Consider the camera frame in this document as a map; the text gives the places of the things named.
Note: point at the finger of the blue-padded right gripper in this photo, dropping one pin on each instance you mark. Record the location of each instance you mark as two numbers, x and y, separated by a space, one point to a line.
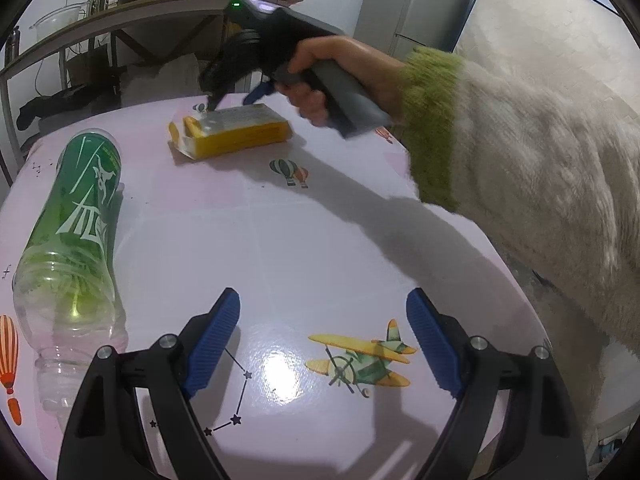
265 88
214 98

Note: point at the grey refrigerator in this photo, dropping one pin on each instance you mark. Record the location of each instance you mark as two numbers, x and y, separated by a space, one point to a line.
397 27

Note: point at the green label plastic bottle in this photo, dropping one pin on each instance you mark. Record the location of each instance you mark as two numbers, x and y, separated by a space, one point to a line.
64 291

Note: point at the right hand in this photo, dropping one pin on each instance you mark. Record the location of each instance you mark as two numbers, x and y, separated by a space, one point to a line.
379 74

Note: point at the black clothing pile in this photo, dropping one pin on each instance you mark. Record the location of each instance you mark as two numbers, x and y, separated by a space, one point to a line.
66 100

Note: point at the steel thermos bottle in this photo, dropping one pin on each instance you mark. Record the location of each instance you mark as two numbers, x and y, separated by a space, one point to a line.
12 46

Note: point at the yellow cardboard box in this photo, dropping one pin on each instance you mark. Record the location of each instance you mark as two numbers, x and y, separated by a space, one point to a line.
201 134

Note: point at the white mattress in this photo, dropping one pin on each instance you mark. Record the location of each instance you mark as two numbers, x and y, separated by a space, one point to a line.
579 48

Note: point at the clear plastic bowl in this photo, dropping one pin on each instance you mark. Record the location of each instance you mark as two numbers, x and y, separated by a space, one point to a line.
58 19

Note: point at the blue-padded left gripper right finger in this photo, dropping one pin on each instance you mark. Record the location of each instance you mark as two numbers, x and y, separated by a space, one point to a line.
540 437

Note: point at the white pillow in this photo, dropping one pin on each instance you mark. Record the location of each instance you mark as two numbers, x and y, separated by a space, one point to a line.
177 78

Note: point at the green fuzzy sleeve forearm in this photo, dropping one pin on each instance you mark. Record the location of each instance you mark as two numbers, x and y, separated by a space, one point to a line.
553 182

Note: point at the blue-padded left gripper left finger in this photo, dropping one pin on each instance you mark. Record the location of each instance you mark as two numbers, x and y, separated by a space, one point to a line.
104 436

